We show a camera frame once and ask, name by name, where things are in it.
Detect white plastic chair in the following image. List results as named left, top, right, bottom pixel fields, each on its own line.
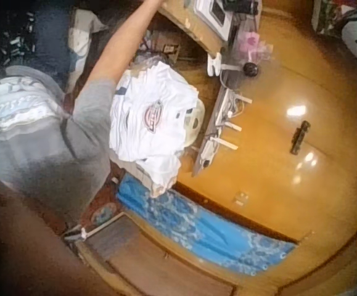
left=183, top=97, right=207, bottom=147

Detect white printed t-shirt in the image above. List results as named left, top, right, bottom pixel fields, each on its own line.
left=109, top=60, right=199, bottom=198

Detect black round knob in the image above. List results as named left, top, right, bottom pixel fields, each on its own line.
left=242, top=62, right=261, bottom=77

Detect blue patterned cloth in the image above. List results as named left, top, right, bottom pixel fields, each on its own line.
left=116, top=175, right=299, bottom=277

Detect white patterned pillow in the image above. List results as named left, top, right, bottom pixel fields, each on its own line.
left=65, top=8, right=110, bottom=93

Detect pink plastic organizer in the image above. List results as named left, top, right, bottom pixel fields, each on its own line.
left=235, top=30, right=274, bottom=62

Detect black door handle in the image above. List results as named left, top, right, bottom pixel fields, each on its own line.
left=290, top=120, right=311, bottom=154

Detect white device with screen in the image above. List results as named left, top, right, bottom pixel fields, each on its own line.
left=194, top=0, right=233, bottom=41

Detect wooden desk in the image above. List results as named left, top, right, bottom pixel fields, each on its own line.
left=158, top=0, right=228, bottom=58

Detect white clip lamp base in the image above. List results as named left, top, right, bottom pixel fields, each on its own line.
left=207, top=52, right=244, bottom=77

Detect cardboard box under desk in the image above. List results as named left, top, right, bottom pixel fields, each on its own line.
left=139, top=27, right=182, bottom=64

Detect person's legs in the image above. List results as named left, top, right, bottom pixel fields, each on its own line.
left=0, top=9, right=74, bottom=81

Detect white power strip shelf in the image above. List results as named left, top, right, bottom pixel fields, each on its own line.
left=191, top=87, right=253, bottom=177

